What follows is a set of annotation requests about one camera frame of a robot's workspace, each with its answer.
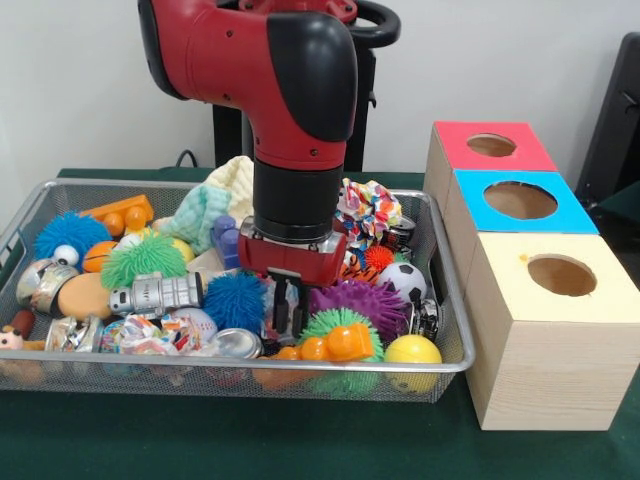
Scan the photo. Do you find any blue spiky ball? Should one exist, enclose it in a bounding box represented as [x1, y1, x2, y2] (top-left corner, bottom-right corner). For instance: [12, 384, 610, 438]
[202, 272, 269, 334]

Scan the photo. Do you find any clear mesh bin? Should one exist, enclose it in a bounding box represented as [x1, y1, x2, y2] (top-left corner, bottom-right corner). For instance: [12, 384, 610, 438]
[0, 178, 476, 405]

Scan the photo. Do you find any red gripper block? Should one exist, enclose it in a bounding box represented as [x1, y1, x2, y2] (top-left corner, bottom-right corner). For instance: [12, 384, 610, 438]
[237, 218, 348, 338]

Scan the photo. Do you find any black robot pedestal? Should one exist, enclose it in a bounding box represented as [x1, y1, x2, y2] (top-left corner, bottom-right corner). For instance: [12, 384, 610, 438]
[212, 0, 402, 174]

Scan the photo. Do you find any orange toy block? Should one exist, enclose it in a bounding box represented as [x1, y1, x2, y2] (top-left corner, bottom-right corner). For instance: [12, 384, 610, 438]
[272, 323, 376, 362]

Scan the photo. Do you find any small basketball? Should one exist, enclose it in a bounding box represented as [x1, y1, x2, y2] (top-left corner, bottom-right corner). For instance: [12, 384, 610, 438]
[82, 241, 120, 274]

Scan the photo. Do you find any cream knitted cloth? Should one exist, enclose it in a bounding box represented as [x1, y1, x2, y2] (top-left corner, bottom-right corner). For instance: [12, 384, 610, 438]
[204, 155, 255, 232]

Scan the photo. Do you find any purple spiky ball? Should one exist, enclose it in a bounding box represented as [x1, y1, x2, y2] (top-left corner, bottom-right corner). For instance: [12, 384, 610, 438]
[309, 278, 409, 341]

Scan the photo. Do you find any green spiky ball with eyes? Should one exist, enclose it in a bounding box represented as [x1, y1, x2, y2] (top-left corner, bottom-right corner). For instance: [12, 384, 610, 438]
[99, 234, 187, 290]

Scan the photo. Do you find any wooden box with three holes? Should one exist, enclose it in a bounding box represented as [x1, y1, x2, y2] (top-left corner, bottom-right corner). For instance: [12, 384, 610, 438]
[422, 119, 640, 432]

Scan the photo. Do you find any colourful patterned cloth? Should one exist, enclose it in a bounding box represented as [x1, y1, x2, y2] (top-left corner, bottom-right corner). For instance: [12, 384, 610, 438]
[334, 178, 404, 250]

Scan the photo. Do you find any dark green tablecloth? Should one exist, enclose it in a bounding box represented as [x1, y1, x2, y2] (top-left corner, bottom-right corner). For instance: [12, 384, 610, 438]
[0, 167, 640, 480]
[597, 180, 640, 239]

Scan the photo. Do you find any silver toy robot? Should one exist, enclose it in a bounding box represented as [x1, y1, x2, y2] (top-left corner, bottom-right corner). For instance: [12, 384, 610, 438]
[108, 272, 206, 319]

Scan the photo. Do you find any black flat panel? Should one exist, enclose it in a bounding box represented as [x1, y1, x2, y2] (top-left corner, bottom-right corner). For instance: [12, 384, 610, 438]
[574, 32, 640, 204]

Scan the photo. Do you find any yellow ball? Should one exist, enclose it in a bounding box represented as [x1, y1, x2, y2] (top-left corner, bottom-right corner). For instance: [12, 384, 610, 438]
[383, 334, 444, 395]

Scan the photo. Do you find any small soccer ball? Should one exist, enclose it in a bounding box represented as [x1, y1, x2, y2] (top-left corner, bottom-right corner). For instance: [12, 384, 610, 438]
[375, 262, 428, 306]

